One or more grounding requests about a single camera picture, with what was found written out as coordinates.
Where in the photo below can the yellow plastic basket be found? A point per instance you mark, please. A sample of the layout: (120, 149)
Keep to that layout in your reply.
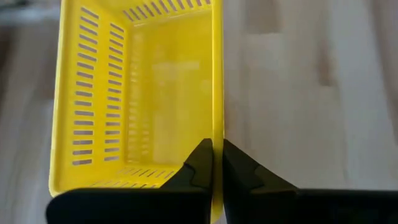
(171, 77)

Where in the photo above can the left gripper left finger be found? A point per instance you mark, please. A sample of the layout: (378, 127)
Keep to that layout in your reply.
(140, 205)

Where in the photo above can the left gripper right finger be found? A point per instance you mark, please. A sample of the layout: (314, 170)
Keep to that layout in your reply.
(280, 207)

